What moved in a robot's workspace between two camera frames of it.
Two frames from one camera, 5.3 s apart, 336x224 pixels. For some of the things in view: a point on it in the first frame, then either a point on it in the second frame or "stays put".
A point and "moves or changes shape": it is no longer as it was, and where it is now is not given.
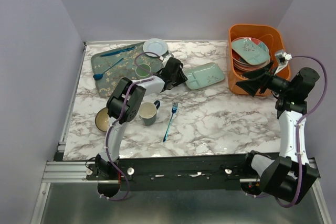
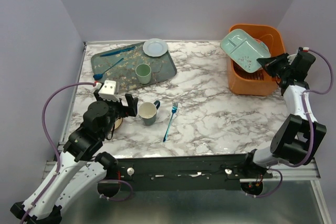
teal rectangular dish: x=203 y=75 to x=244 y=50
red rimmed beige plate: x=248 y=67 moves or changes shape
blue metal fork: x=174 y=108 stays put
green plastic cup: x=141 y=72 stays put
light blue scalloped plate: x=155 y=45 stays put
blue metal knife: x=118 y=52 stays put
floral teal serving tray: x=130 y=62 stays put
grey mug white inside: x=147 y=112 stays put
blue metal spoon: x=99 y=76 stays put
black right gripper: x=251 y=86 to x=270 y=63
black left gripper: x=182 y=78 to x=131 y=109
